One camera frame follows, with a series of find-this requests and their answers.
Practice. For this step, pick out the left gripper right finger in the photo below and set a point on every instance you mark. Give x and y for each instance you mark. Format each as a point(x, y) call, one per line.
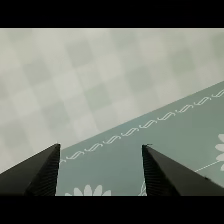
point(170, 176)

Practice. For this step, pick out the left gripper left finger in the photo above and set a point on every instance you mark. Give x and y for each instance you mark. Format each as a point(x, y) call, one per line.
point(36, 175)

